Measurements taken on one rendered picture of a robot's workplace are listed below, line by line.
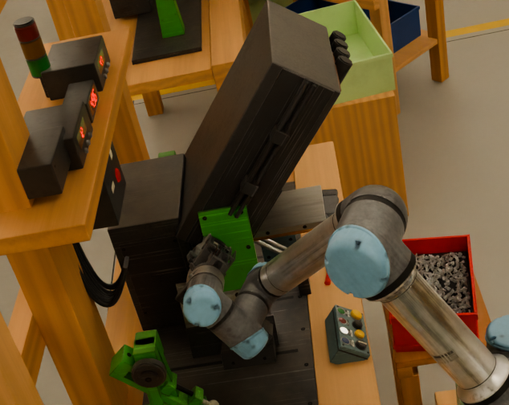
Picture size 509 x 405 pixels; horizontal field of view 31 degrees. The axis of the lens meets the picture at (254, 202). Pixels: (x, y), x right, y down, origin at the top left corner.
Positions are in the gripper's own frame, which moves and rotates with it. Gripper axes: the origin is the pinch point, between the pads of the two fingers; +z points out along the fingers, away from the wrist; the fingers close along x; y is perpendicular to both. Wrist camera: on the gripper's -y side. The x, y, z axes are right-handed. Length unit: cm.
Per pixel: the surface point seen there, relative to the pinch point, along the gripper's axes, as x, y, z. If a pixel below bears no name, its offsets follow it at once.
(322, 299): -34.2, -1.0, 18.4
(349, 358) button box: -41.4, -1.6, -5.1
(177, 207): 11.1, 1.0, 11.6
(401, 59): -66, 44, 278
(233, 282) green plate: -9.4, -4.1, 2.7
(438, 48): -82, 58, 294
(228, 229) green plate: -0.9, 6.6, 2.5
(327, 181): -28, 14, 70
